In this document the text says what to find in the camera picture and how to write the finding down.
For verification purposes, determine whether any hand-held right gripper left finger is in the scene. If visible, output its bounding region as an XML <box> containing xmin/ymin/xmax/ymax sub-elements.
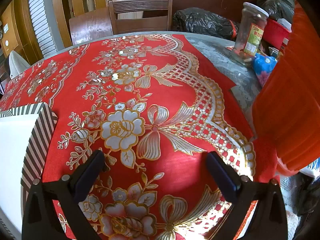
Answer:
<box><xmin>22</xmin><ymin>149</ymin><xmax>105</xmax><ymax>240</ymax></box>

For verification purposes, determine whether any white ribbed column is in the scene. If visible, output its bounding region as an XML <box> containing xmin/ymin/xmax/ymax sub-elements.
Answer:
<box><xmin>27</xmin><ymin>0</ymin><xmax>57</xmax><ymax>57</ymax></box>

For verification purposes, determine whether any black plastic bag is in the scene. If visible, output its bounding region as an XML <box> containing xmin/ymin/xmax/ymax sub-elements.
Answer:
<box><xmin>256</xmin><ymin>0</ymin><xmax>295</xmax><ymax>23</ymax></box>
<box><xmin>171</xmin><ymin>7</ymin><xmax>240</xmax><ymax>40</ymax></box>

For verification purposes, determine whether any black white striped box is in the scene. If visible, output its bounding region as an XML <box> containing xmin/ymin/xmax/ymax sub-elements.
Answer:
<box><xmin>0</xmin><ymin>102</ymin><xmax>58</xmax><ymax>240</ymax></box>

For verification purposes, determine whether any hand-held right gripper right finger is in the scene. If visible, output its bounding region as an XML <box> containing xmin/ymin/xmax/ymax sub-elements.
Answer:
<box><xmin>205</xmin><ymin>151</ymin><xmax>288</xmax><ymax>240</ymax></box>

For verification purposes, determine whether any red floral tablecloth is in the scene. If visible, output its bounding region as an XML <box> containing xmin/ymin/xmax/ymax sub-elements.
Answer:
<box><xmin>0</xmin><ymin>34</ymin><xmax>278</xmax><ymax>240</ymax></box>

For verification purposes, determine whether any blue plastic toy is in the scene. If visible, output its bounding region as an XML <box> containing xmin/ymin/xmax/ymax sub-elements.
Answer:
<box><xmin>251</xmin><ymin>54</ymin><xmax>278</xmax><ymax>87</ymax></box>

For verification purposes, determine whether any glossy brown chair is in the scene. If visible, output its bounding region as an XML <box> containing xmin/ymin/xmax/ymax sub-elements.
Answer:
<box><xmin>69</xmin><ymin>7</ymin><xmax>118</xmax><ymax>47</ymax></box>

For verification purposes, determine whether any grey white chair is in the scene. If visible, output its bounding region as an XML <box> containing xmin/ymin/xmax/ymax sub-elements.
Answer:
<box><xmin>4</xmin><ymin>50</ymin><xmax>32</xmax><ymax>80</ymax></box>

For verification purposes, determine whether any slatted wooden chair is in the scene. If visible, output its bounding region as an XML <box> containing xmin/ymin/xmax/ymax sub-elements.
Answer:
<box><xmin>108</xmin><ymin>0</ymin><xmax>173</xmax><ymax>34</ymax></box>

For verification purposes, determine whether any glass jar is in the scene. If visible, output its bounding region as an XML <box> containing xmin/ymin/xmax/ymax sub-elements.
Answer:
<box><xmin>231</xmin><ymin>2</ymin><xmax>270</xmax><ymax>65</ymax></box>

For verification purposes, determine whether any red plastic basin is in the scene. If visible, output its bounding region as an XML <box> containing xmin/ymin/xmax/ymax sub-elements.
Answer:
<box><xmin>261</xmin><ymin>17</ymin><xmax>293</xmax><ymax>50</ymax></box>

